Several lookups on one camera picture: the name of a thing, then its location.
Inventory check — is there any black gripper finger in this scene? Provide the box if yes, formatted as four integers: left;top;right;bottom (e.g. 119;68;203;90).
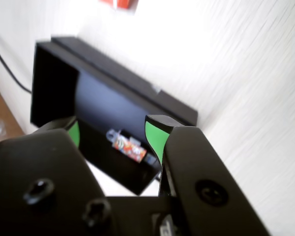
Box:
145;114;272;236
0;117;111;236

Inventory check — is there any red white printed carton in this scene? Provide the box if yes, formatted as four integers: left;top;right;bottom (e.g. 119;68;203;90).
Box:
99;0;140;11

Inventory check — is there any black cardboard box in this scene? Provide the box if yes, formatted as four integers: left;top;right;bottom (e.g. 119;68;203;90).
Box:
30;40;173;196

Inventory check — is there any black open box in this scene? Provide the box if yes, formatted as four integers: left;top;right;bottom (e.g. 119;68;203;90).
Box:
51;36;199;128

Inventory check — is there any small orange snack packet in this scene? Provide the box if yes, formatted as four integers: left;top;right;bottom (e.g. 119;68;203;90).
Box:
105;129;156;166

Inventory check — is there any black power cable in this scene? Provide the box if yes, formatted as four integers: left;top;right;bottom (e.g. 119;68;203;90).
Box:
0;27;33;94

